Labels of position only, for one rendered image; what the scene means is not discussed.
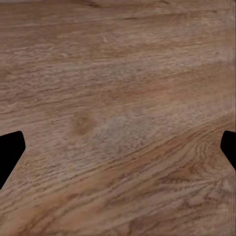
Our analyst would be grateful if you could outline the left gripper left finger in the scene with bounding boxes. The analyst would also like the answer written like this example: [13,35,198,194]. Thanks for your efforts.
[0,131,26,190]

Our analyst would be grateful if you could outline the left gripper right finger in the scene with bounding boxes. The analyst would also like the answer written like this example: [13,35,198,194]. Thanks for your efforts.
[220,131,236,170]

